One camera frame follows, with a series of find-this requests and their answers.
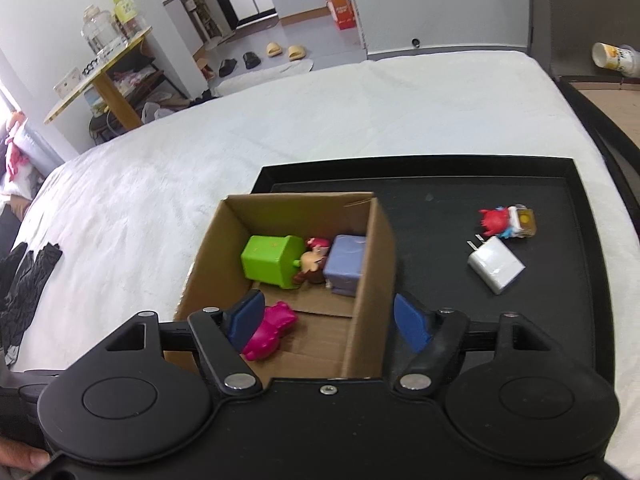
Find white floor mat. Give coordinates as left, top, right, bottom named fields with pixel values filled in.
left=212, top=58, right=315, bottom=96

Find red crab toy figurine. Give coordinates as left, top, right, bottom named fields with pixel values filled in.
left=478, top=204, right=538, bottom=240

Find black tray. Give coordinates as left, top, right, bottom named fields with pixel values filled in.
left=248, top=156, right=616, bottom=383

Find orange carton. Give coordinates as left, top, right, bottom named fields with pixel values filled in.
left=327, top=0, right=358, bottom=30

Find brown board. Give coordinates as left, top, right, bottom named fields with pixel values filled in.
left=575, top=87, right=640, bottom=148

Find yellow-capped bottle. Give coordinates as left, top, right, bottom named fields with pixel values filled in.
left=111, top=0, right=141, bottom=38

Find pink bear figurine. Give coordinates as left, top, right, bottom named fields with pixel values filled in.
left=241, top=301, right=299, bottom=362

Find white charger plug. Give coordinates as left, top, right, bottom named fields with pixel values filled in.
left=466, top=236, right=526, bottom=295

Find lavender cube toy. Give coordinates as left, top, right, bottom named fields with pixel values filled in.
left=322, top=234, right=367, bottom=297

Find black wire shelf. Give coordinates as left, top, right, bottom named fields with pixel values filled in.
left=87, top=52, right=188, bottom=133

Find brown cardboard box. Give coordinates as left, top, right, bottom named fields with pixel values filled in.
left=164, top=191, right=397, bottom=378

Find grey chair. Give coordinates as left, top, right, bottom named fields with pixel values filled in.
left=529, top=0, right=640, bottom=78

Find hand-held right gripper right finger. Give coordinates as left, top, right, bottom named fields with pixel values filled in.
left=392, top=292, right=566, bottom=396

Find black side table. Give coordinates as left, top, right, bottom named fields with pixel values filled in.
left=552, top=75, right=640, bottom=211

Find clear water bottle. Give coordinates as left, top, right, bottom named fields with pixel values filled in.
left=81, top=5, right=118, bottom=53

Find person's left hand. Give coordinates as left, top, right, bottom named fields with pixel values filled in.
left=0, top=439, right=51, bottom=471

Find pink plush toy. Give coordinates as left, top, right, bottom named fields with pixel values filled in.
left=4, top=110, right=31, bottom=181

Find yellow and white paper cup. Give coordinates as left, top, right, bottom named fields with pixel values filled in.
left=592, top=42, right=640, bottom=79

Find round table with yellow leg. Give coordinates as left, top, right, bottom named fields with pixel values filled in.
left=44, top=27, right=153, bottom=131

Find small white box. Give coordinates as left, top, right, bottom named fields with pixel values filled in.
left=53, top=66, right=83, bottom=98

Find white standing fan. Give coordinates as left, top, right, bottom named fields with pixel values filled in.
left=160, top=0, right=211, bottom=46

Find brown-haired doll head figurine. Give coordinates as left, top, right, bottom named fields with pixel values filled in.
left=293, top=236, right=332, bottom=285

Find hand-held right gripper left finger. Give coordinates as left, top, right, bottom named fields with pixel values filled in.
left=97, top=290, right=266, bottom=396

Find black gloves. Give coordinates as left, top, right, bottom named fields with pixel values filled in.
left=0, top=242, right=63, bottom=356

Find green cube toy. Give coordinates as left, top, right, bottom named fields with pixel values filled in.
left=241, top=235, right=306, bottom=290

